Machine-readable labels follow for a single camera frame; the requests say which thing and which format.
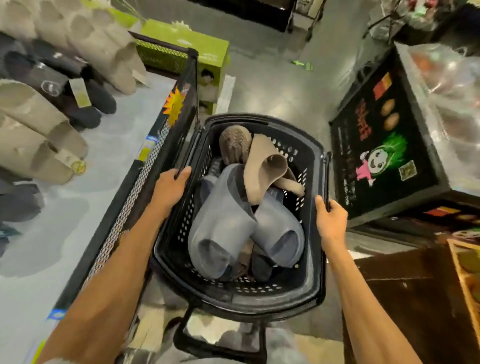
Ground person's left hand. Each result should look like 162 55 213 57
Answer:
149 166 193 221

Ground taupe rubber slipper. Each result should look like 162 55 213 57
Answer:
230 239 256 281
219 125 253 167
243 133 306 206

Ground dark brown display cabinet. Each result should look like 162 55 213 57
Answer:
187 0 298 33

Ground column of black slippers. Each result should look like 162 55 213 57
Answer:
0 32 118 131

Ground black cartoon poster board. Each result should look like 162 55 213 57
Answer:
328 46 451 228

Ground yellow wooden crate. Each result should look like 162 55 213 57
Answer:
447 238 480 339

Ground column of pale cream slippers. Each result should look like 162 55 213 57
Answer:
0 0 148 96

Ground grey rubber slipper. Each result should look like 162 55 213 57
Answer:
187 163 258 281
250 187 306 269

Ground person's right hand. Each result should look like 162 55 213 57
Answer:
314 194 349 253

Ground black slipper display shelf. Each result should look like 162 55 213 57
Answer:
0 31 200 364

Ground green cardboard box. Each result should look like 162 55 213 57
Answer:
139 18 231 116

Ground person's right forearm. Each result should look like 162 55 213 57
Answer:
324 243 424 364

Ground person's left forearm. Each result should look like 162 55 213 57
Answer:
35 209 167 364

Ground brown wooden stand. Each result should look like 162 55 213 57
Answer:
341 224 480 364

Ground clear plastic wrapped goods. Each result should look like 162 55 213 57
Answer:
396 41 480 197

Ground black basket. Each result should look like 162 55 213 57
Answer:
149 113 333 364

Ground person's light grey shirt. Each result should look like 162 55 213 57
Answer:
209 326 314 364

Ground yellow starburst price sticker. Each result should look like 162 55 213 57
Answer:
163 86 187 128

